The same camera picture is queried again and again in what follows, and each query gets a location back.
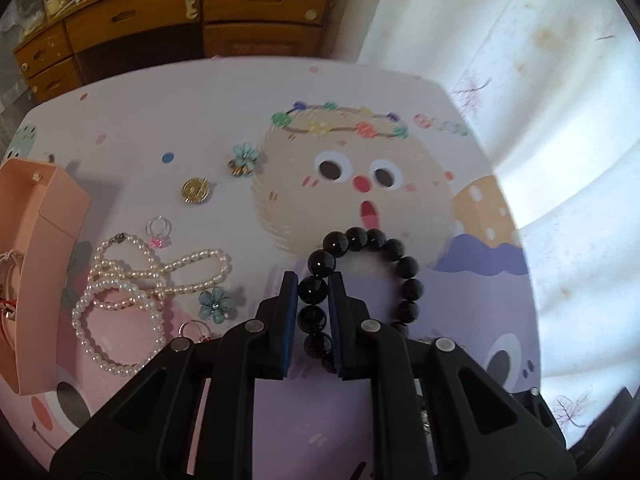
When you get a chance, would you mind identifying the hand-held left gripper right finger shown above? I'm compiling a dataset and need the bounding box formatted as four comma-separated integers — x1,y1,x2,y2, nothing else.
327,272,578,480

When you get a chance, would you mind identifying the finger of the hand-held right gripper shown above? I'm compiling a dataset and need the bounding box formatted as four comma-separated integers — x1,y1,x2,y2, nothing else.
520,387,557,428

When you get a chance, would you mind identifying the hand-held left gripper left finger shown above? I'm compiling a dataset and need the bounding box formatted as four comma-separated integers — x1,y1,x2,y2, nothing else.
49,271,301,480

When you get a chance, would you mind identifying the blue flower hair clip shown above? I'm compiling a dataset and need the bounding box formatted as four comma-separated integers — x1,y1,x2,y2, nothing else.
198,286,235,324

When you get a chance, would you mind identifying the black bead bracelet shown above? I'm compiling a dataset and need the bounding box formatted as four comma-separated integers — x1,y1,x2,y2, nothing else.
297,227,426,373

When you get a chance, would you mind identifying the clear ring pink gem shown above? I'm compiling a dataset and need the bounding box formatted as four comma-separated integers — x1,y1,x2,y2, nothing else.
145,216,173,250
178,321,211,343

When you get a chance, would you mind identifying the gold round brooch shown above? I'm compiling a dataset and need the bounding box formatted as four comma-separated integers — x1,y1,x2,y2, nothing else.
181,177,211,206

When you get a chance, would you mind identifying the blue flower clip gold base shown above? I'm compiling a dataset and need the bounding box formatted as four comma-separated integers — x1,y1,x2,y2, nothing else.
227,143,262,178

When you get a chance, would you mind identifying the pearl necklace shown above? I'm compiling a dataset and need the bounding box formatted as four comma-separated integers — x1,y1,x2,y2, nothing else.
89,232,232,311

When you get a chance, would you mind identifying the pearl bracelet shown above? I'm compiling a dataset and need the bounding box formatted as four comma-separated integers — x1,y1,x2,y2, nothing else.
71,280,167,377

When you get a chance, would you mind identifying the pink plastic box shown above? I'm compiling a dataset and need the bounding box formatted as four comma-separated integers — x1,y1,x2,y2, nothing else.
0,156,94,395

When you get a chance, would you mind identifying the white floral curtain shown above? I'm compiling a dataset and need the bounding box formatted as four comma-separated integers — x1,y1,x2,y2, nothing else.
350,0,640,431

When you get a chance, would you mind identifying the wooden desk with drawers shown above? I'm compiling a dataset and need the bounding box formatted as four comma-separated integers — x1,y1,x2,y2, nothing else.
12,0,341,106

